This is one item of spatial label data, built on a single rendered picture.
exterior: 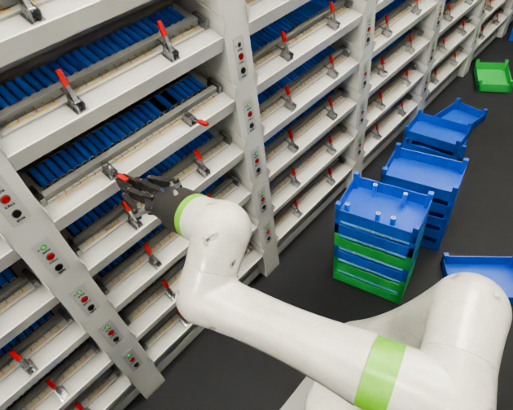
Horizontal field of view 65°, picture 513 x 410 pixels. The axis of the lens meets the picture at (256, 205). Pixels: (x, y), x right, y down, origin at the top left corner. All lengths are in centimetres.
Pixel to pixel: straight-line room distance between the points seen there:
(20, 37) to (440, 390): 89
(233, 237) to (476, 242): 158
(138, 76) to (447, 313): 81
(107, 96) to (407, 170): 133
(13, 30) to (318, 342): 75
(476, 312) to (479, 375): 9
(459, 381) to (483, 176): 189
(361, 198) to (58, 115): 112
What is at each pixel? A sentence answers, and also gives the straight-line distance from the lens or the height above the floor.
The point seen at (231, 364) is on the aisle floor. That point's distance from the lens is 172.
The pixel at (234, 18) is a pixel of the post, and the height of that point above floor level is 115.
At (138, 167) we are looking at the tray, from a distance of 110.
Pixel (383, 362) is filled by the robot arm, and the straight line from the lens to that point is 66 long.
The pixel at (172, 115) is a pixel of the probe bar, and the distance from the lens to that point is 116.
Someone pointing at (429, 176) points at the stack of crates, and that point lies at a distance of 190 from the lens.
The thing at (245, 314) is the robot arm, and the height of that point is 96.
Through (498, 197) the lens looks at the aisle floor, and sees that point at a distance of 238.
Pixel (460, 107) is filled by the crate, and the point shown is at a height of 2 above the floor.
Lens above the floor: 156
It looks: 45 degrees down
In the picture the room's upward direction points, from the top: 10 degrees counter-clockwise
